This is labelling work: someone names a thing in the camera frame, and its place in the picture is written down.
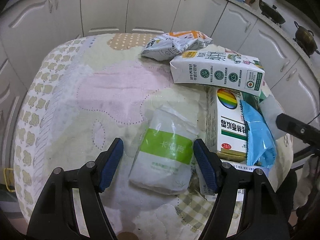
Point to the white kitchen base cabinets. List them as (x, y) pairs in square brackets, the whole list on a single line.
[(31, 28)]

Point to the pastel quilted table cover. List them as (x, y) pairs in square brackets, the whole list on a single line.
[(87, 92)]

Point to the white green wet-wipes pack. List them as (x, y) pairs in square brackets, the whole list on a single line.
[(163, 161)]

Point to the white green milk carton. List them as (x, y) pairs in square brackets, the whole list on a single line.
[(218, 68)]

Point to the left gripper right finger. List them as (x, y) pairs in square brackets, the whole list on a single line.
[(261, 215)]

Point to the black frying pan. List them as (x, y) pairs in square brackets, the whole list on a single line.
[(271, 13)]

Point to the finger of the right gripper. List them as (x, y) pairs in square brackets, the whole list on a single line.
[(308, 134)]

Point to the blue snack wrapper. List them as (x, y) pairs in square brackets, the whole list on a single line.
[(261, 148)]

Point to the dark metal pot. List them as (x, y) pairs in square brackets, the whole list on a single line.
[(305, 39)]

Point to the rainbow medicine box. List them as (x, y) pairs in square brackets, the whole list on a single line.
[(226, 130)]

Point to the white orange crumpled snack bag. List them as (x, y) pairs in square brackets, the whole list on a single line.
[(167, 46)]

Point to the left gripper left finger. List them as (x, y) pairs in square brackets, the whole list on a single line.
[(54, 214)]

